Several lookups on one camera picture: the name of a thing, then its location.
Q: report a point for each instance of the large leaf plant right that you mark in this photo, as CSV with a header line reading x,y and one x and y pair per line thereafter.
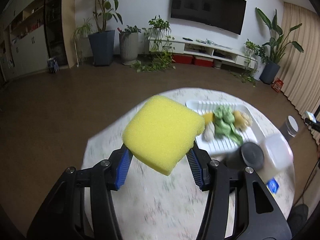
x,y
273,50

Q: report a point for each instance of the green satin cloth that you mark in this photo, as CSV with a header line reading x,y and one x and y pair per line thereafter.
x,y
224,126

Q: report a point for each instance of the red storage box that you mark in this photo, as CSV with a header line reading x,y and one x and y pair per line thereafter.
x,y
203,61
182,59

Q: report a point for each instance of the white knitted cloth roll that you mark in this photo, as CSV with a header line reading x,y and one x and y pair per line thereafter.
x,y
209,132

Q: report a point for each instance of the translucent plastic storage box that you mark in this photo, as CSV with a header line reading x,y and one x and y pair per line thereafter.
x,y
278,156

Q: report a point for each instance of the blue bag on floor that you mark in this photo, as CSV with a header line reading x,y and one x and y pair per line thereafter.
x,y
53,66

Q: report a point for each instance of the round yellow sponge ball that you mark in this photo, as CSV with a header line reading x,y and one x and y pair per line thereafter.
x,y
239,121

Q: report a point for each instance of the trailing plant on console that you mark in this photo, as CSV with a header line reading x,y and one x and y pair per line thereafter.
x,y
252,51

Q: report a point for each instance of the red storage box left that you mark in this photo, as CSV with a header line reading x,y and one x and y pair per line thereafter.
x,y
182,59

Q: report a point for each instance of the cream chenille loop scrubber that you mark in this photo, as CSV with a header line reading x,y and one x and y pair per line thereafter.
x,y
247,121

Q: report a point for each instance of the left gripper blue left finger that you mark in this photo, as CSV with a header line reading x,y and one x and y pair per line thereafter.
x,y
120,162

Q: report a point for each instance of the tan peanut-shaped sponge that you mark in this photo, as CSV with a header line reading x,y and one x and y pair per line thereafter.
x,y
208,117

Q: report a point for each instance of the white cabinet shelving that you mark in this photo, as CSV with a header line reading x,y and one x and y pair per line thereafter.
x,y
23,40

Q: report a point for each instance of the trailing green plant centre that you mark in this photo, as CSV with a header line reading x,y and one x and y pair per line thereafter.
x,y
158,41

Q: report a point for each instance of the yellow square sponge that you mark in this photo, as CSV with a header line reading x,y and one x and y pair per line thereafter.
x,y
162,132

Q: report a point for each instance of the black cylindrical speaker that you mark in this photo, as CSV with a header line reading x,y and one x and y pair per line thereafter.
x,y
247,155

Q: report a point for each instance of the grey cylindrical trash bin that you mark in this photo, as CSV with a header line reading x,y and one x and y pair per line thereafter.
x,y
289,128

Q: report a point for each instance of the plant in ribbed grey pot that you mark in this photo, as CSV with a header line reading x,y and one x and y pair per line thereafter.
x,y
128,42

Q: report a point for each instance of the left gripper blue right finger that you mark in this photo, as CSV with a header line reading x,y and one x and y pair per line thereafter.
x,y
198,160

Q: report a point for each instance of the white plastic tray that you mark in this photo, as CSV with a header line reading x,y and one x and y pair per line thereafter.
x,y
223,146

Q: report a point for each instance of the wall-mounted black television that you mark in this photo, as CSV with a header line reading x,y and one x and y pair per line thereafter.
x,y
224,14

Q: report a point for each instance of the small red packet on floor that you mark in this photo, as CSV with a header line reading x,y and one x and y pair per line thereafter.
x,y
277,85

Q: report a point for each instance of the tall plant dark pot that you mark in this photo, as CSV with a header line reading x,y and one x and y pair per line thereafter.
x,y
102,42

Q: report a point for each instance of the white tv console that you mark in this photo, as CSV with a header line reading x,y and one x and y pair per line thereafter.
x,y
230,56

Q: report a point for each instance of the red storage box right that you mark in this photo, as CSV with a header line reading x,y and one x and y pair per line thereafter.
x,y
203,61

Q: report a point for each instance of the beige curtain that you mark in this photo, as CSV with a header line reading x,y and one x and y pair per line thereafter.
x,y
300,71

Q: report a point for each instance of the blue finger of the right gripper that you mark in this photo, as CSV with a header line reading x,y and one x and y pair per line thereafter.
x,y
314,125

